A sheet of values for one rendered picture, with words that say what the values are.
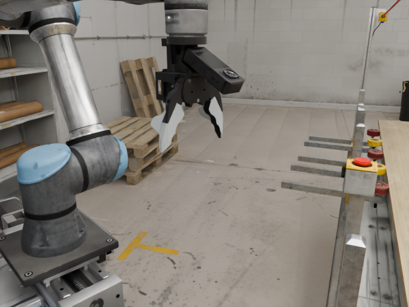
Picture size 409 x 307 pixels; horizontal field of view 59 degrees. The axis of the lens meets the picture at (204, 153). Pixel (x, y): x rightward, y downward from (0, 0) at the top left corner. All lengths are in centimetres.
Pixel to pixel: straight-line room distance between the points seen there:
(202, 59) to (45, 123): 300
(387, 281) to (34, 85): 301
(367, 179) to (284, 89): 731
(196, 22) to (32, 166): 46
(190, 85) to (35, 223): 49
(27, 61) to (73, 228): 273
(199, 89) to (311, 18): 748
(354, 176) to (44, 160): 71
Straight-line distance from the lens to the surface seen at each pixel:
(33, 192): 87
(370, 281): 160
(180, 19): 64
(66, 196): 89
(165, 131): 63
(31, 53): 350
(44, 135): 359
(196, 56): 63
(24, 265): 92
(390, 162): 206
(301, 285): 252
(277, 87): 820
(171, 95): 63
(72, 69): 97
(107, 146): 94
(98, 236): 96
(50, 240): 91
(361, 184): 94
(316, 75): 813
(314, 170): 197
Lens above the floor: 152
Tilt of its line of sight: 18 degrees down
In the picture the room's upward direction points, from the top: straight up
